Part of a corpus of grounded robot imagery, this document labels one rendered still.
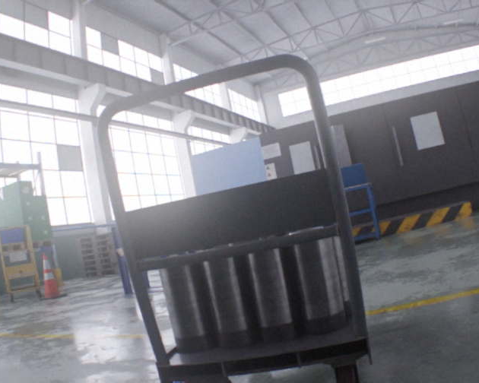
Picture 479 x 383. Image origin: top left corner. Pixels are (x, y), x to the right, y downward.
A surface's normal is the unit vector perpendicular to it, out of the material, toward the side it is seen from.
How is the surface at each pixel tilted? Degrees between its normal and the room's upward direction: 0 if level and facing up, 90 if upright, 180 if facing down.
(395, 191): 90
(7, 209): 90
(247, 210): 98
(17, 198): 90
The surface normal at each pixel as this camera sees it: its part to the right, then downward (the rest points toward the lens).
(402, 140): -0.40, -0.06
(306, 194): -0.18, 0.10
